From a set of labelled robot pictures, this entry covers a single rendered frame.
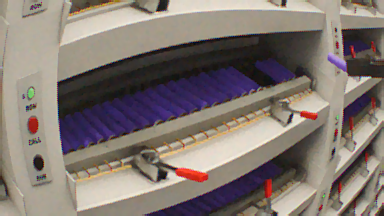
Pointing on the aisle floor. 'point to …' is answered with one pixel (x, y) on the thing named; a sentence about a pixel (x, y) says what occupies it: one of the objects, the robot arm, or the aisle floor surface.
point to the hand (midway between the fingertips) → (361, 67)
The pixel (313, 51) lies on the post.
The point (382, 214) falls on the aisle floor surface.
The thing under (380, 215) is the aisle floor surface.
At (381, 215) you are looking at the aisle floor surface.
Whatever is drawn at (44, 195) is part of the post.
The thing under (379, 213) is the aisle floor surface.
